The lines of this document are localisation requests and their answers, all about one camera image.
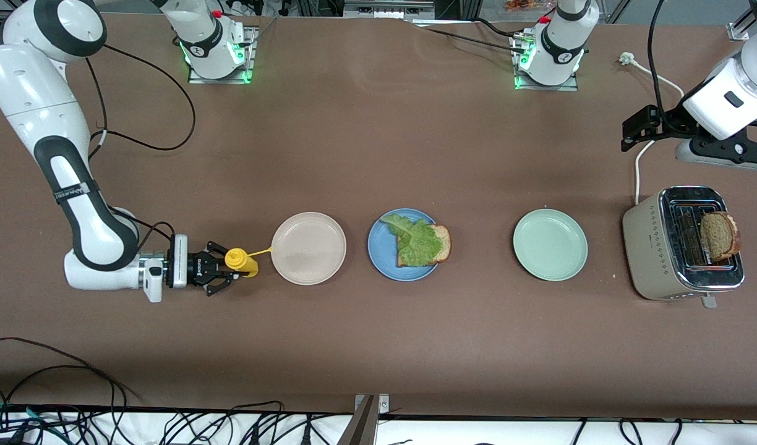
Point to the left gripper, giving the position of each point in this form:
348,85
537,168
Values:
668,122

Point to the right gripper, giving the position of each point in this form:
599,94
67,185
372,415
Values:
197,267

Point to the yellow squeeze bottle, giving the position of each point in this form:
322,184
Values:
239,259

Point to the brown bread slice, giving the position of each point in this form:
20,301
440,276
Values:
720,236
443,241

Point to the green lettuce leaf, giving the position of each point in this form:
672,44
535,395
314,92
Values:
415,244

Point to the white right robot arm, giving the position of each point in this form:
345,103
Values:
38,93

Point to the beige plate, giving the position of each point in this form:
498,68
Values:
308,248

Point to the light green plate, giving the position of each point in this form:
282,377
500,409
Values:
550,245

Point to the blue plate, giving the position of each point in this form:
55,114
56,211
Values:
381,259

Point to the beige chrome two-slot toaster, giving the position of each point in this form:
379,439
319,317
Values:
647,247

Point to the orange snack packet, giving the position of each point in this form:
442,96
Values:
527,5

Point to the aluminium corner bracket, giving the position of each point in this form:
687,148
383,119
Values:
738,32

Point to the aluminium extrusion camera post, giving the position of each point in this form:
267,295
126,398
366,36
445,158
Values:
363,426

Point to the aluminium frame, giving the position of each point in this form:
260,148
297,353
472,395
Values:
388,8

